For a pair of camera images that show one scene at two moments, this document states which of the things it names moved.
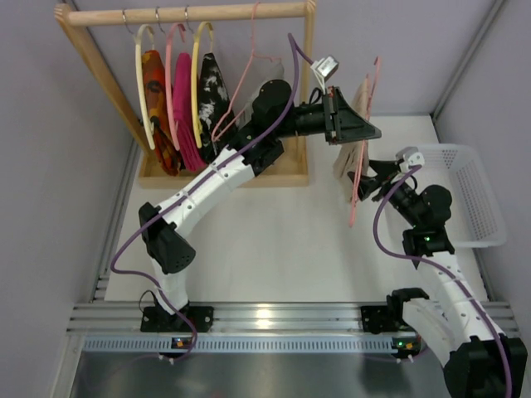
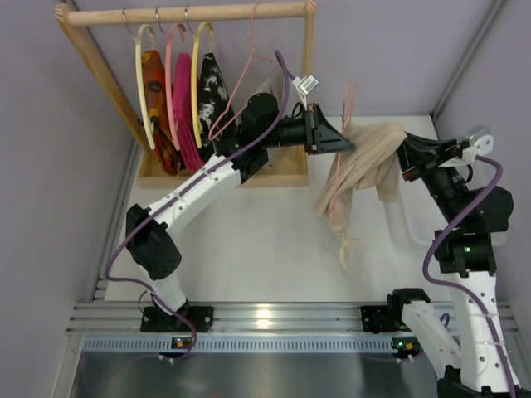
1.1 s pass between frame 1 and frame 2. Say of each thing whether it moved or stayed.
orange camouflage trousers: stayed
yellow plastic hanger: stayed
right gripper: moved
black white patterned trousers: stayed
